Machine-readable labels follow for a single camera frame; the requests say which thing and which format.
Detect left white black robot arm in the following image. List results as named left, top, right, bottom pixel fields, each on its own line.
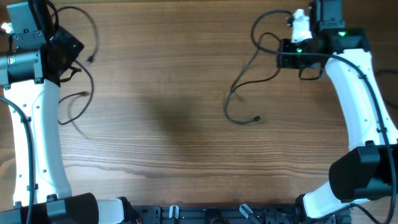
left=1, top=1, right=143, bottom=223

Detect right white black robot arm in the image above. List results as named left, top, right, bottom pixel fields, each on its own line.
left=278, top=1, right=397, bottom=219

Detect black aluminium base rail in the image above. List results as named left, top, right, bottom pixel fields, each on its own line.
left=134, top=204, right=352, bottom=224

